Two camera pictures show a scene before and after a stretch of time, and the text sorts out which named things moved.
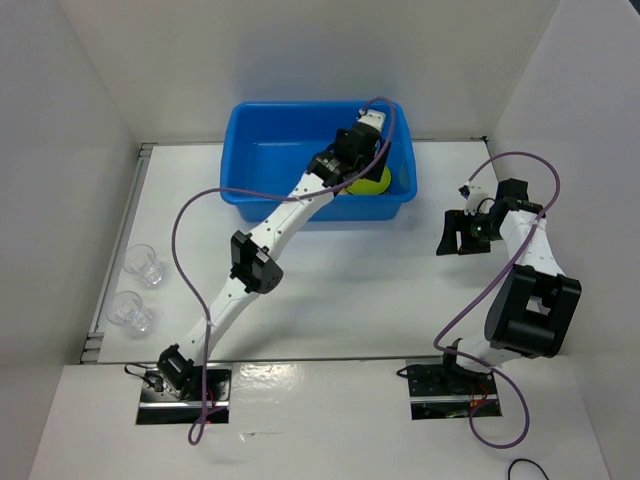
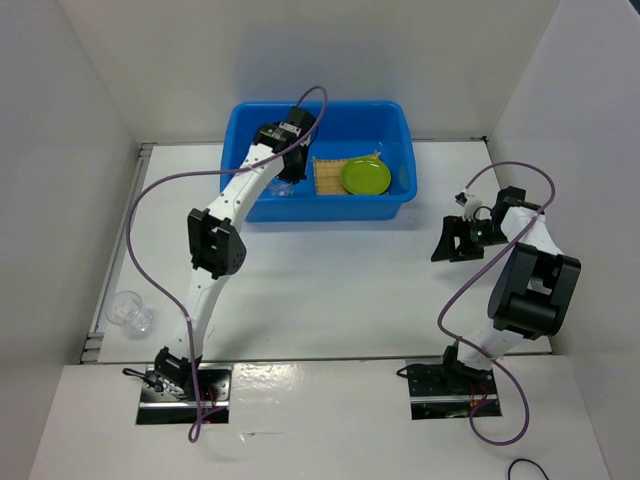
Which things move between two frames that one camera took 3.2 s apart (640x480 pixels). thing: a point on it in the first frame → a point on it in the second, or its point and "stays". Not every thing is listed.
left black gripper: x=374 y=172 → x=296 y=176
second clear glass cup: x=124 y=308 stays
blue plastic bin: x=265 y=147 stays
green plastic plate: x=369 y=187 stays
